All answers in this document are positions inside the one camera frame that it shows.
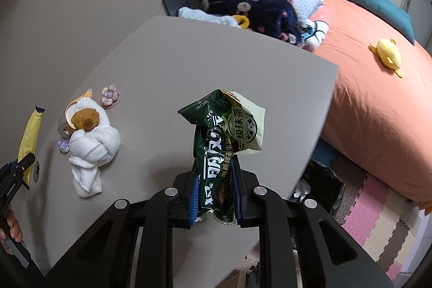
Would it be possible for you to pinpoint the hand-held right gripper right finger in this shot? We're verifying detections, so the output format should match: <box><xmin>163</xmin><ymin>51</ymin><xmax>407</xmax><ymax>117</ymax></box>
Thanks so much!
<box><xmin>232</xmin><ymin>157</ymin><xmax>395</xmax><ymax>288</ymax></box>

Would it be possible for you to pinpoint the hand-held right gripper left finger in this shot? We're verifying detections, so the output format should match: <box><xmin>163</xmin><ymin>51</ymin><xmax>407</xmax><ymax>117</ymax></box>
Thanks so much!
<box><xmin>40</xmin><ymin>172</ymin><xmax>204</xmax><ymax>288</ymax></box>

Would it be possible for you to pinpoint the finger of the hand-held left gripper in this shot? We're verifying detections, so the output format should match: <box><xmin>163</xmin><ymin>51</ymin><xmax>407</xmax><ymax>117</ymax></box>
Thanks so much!
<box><xmin>16</xmin><ymin>152</ymin><xmax>36</xmax><ymax>189</ymax></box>

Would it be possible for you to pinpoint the green snack packet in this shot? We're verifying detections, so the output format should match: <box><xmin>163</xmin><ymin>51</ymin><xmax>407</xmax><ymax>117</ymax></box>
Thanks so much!
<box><xmin>177</xmin><ymin>89</ymin><xmax>266</xmax><ymax>225</ymax></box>

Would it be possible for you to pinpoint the white foam packing bundle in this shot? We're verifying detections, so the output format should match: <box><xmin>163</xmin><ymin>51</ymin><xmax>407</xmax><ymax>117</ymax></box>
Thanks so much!
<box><xmin>68</xmin><ymin>97</ymin><xmax>121</xmax><ymax>199</ymax></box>

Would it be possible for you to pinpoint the black trash bin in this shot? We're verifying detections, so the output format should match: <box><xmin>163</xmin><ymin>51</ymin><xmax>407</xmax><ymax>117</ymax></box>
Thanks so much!
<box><xmin>290</xmin><ymin>158</ymin><xmax>346</xmax><ymax>216</ymax></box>

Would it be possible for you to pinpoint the yellow corn snack bag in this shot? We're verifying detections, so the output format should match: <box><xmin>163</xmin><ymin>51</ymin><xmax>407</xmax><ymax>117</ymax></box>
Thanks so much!
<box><xmin>65</xmin><ymin>89</ymin><xmax>94</xmax><ymax>128</ymax></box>

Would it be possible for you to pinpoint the person's left hand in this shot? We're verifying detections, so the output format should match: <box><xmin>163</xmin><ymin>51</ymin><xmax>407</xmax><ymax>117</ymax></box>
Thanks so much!
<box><xmin>3</xmin><ymin>205</ymin><xmax>24</xmax><ymax>244</ymax></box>

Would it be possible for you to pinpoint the brown bear toy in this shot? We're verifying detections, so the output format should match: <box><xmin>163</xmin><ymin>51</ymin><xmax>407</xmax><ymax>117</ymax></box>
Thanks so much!
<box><xmin>70</xmin><ymin>108</ymin><xmax>100</xmax><ymax>132</ymax></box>

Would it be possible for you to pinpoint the purple plaid flower clip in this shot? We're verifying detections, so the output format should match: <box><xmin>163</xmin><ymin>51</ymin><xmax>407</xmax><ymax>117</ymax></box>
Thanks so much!
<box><xmin>101</xmin><ymin>84</ymin><xmax>121</xmax><ymax>108</ymax></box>

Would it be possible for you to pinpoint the pastel foam floor mat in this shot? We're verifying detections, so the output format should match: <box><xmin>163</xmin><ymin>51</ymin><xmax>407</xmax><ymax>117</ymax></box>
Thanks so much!
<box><xmin>332</xmin><ymin>170</ymin><xmax>426</xmax><ymax>282</ymax></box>

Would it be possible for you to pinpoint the white cartoon print cloth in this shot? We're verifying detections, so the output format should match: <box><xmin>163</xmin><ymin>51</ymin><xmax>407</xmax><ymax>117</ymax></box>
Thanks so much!
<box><xmin>299</xmin><ymin>19</ymin><xmax>330</xmax><ymax>51</ymax></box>

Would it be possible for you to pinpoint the light blue cloth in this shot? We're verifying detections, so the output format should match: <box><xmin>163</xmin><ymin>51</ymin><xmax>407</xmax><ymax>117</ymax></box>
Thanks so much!
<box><xmin>178</xmin><ymin>7</ymin><xmax>241</xmax><ymax>27</ymax></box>

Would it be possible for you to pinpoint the navy printed fleece blanket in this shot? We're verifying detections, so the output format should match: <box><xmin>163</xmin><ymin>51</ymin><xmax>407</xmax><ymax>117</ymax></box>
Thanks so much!
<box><xmin>207</xmin><ymin>0</ymin><xmax>304</xmax><ymax>47</ymax></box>

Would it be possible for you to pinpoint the yellow duck plush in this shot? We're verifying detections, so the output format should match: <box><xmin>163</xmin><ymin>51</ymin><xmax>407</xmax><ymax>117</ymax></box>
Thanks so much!
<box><xmin>369</xmin><ymin>37</ymin><xmax>404</xmax><ymax>78</ymax></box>

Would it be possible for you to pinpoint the teal cushion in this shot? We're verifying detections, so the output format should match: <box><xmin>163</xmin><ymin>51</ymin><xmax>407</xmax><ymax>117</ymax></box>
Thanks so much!
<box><xmin>326</xmin><ymin>0</ymin><xmax>416</xmax><ymax>45</ymax></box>

